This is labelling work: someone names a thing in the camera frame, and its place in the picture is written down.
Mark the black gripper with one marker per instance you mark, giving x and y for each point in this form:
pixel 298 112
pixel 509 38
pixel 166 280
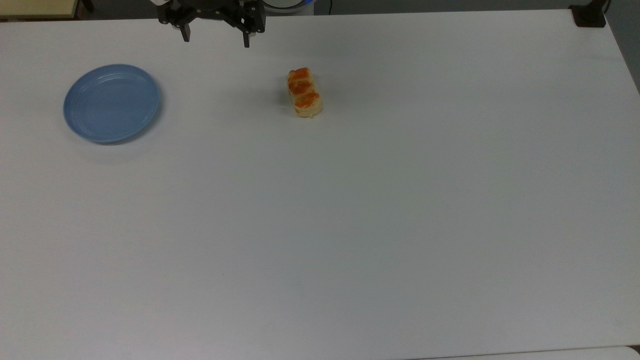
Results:
pixel 212 10

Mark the orange glazed bread roll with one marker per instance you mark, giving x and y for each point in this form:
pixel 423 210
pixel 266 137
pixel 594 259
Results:
pixel 304 93

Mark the blue round plate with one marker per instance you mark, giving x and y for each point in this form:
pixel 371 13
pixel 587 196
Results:
pixel 111 103

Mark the beige wooden table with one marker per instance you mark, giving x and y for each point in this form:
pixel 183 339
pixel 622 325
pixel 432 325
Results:
pixel 37 8

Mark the black table clamp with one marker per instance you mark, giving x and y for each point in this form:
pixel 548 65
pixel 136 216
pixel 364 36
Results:
pixel 590 14

